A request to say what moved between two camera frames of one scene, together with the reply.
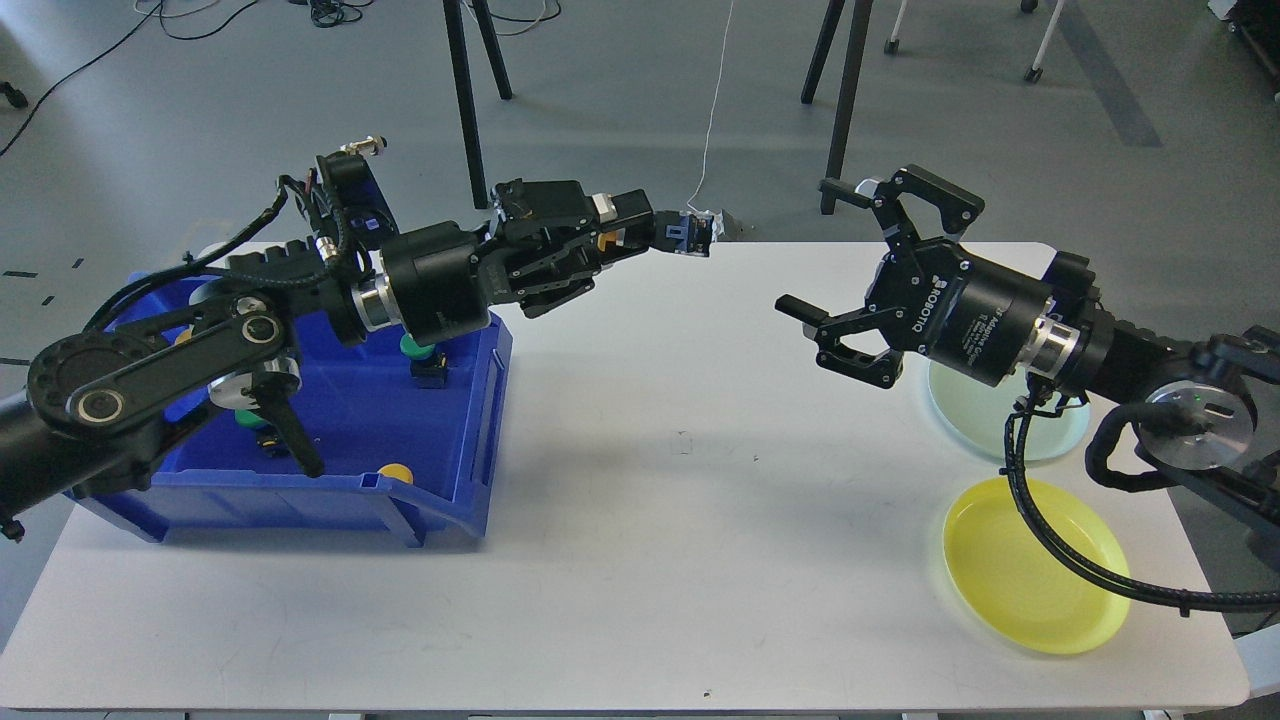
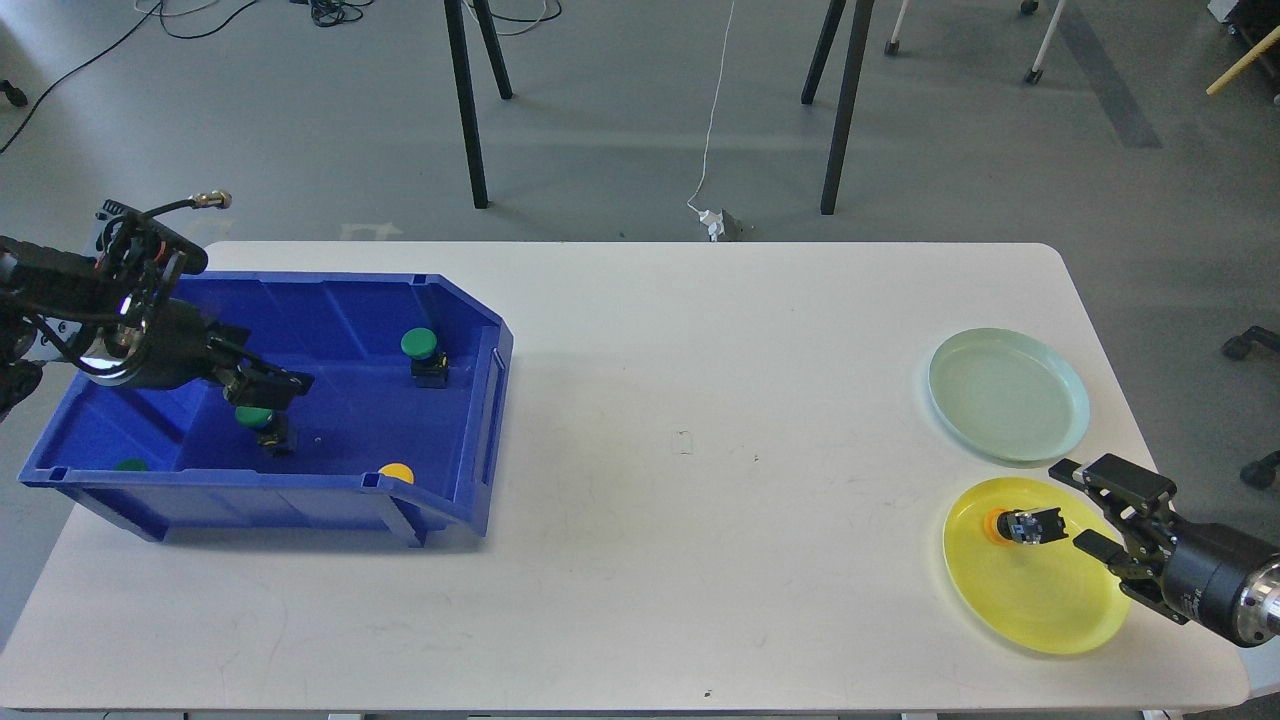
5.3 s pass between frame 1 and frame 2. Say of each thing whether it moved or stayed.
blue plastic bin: stayed
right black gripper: moved
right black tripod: stayed
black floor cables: stayed
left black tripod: stayed
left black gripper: moved
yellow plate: stayed
